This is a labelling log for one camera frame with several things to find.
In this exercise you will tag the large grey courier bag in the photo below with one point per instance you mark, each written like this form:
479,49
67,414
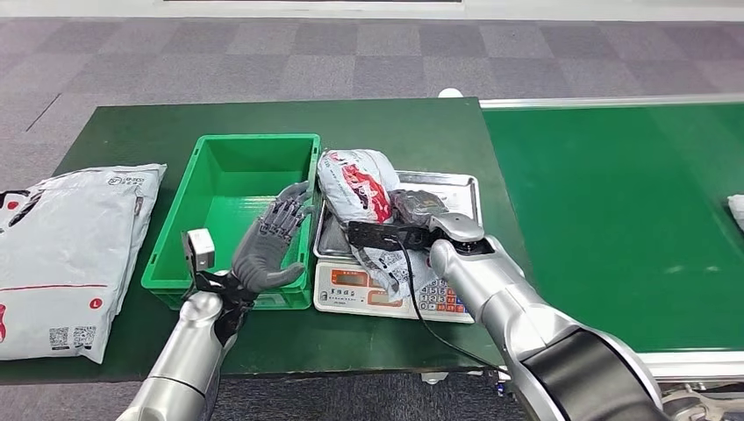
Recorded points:
64,250

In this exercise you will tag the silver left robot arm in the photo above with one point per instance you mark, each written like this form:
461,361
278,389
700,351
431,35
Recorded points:
186,354

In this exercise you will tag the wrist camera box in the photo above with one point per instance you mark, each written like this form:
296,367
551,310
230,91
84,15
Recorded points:
200,247
383,235

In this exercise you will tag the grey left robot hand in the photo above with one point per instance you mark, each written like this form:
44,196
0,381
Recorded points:
261,261

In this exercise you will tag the grey parcel thin red line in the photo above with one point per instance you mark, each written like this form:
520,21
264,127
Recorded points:
737,212

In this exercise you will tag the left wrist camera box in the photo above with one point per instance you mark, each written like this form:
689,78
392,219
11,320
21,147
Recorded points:
200,247

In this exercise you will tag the green plastic crate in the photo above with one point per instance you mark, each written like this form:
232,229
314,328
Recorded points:
256,162

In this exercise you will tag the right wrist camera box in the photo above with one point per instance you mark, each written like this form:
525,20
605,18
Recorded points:
383,235

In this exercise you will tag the white round table foot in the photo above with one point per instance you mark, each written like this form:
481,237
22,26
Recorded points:
434,378
450,92

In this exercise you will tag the grey metal machine bracket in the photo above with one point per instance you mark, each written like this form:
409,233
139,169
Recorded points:
709,407

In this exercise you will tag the grey parcel bold red print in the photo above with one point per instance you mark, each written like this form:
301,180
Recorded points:
349,180

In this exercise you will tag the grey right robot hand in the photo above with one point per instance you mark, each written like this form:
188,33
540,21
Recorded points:
418,208

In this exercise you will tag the white electronic scale steel tray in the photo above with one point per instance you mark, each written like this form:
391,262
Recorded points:
459,192

